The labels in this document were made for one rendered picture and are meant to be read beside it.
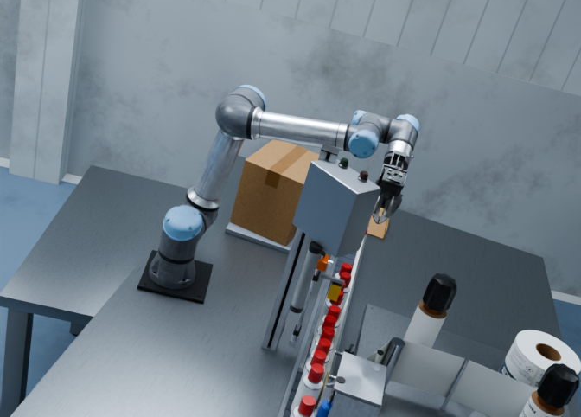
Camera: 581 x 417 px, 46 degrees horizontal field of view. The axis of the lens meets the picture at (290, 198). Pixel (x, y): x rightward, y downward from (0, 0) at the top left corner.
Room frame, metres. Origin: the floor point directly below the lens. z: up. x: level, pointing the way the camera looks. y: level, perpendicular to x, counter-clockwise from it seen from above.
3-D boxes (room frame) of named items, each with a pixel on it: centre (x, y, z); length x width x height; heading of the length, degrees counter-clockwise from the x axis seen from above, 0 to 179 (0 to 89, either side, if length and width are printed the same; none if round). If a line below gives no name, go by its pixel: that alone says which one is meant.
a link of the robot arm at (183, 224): (1.83, 0.30, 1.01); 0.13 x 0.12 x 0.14; 173
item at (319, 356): (1.34, -0.18, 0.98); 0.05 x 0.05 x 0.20
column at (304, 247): (1.63, -0.06, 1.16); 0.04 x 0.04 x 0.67; 85
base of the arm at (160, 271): (1.82, 0.30, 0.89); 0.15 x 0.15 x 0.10
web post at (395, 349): (1.50, -0.39, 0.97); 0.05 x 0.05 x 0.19
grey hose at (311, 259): (1.51, -0.10, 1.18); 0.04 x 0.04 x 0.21
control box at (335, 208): (1.56, -0.12, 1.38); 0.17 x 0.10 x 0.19; 50
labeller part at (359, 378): (1.23, -0.27, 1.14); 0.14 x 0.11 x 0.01; 175
